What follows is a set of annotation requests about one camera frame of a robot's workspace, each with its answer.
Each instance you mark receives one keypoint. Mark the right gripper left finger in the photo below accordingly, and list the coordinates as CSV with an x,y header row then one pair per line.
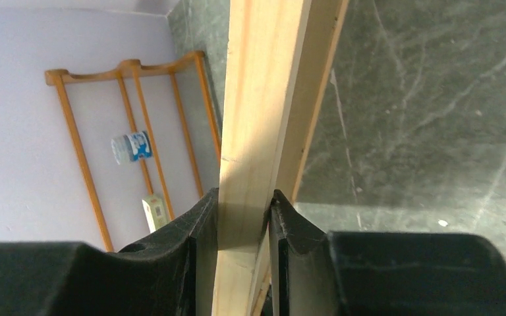
x,y
168,272

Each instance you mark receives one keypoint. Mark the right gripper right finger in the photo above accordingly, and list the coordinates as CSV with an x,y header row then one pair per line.
x,y
379,273

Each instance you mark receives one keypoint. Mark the light wooden picture frame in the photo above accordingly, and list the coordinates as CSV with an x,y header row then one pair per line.
x,y
279,55

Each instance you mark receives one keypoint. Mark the small white green box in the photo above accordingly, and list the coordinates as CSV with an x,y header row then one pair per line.
x,y
155,211

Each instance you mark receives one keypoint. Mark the blue white round can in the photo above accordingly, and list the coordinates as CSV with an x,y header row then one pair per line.
x,y
131,147

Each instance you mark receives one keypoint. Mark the orange wooden rack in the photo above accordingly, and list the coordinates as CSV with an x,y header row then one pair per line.
x,y
133,69

